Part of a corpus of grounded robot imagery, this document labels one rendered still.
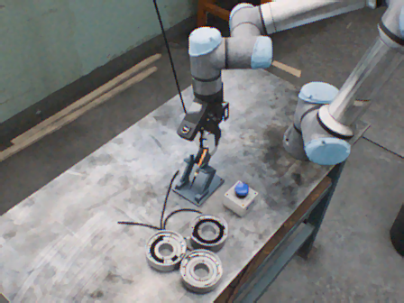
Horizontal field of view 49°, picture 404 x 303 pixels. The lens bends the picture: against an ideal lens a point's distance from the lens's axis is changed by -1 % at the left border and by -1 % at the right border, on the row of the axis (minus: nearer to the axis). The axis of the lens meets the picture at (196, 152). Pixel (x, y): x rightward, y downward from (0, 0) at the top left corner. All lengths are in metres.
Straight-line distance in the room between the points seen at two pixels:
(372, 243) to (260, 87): 1.04
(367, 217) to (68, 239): 1.61
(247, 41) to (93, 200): 0.62
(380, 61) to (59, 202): 0.92
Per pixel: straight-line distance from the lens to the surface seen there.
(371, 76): 1.15
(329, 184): 1.78
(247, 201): 1.26
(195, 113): 1.15
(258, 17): 1.17
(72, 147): 2.64
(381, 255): 2.34
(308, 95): 1.33
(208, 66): 1.07
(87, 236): 1.26
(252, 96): 1.66
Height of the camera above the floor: 1.83
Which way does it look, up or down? 46 degrees down
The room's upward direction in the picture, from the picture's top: 2 degrees clockwise
